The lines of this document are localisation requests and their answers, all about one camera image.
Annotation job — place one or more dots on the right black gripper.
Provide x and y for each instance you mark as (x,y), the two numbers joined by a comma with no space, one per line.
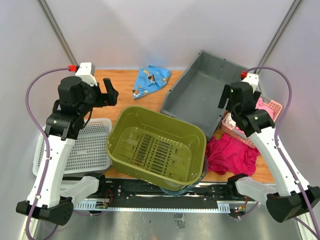
(226,94)

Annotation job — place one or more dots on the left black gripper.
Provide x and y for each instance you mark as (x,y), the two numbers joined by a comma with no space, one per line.
(106,99)

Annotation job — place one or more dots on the large grey plastic bin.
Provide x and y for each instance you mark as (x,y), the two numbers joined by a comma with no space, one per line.
(195,96)

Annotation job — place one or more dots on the white perforated plastic basket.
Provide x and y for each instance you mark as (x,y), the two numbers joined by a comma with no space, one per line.
(89,152)

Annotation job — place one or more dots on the olive green plastic basin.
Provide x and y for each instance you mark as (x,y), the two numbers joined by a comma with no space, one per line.
(156,148)

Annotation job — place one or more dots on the clear blue plastic tub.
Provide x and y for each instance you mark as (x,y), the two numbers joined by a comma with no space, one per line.
(188,188)

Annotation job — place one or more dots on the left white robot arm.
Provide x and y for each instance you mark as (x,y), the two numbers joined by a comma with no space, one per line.
(46,202)

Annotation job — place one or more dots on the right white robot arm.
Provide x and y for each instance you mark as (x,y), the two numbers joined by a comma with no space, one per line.
(292,194)

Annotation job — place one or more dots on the pink plastic basket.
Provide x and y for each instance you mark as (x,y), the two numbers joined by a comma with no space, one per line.
(229,126)

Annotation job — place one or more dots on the light pink cloth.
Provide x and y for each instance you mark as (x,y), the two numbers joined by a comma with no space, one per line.
(260,105)

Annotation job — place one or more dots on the blue patterned cloth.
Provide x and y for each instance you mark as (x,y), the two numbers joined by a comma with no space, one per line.
(149,80)

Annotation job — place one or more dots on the magenta cloth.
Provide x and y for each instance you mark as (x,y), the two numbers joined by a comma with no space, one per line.
(228,154)

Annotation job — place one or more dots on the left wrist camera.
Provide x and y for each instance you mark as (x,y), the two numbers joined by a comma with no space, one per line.
(86,72)

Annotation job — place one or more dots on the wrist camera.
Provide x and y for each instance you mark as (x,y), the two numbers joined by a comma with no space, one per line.
(86,72)
(251,78)

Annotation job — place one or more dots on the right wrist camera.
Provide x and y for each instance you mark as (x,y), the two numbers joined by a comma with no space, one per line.
(251,78)

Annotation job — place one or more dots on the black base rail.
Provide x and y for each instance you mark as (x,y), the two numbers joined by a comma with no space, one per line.
(132,195)

